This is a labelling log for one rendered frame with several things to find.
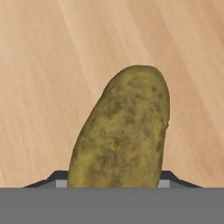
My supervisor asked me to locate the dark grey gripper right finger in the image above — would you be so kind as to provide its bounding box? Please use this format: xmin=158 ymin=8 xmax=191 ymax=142
xmin=157 ymin=170 xmax=203 ymax=189

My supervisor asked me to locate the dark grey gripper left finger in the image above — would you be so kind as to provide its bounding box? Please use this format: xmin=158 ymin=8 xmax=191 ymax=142
xmin=23 ymin=170 xmax=70 ymax=189

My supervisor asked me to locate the brown-green potato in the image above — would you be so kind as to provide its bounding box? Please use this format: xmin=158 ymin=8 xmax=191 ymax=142
xmin=66 ymin=64 xmax=171 ymax=189

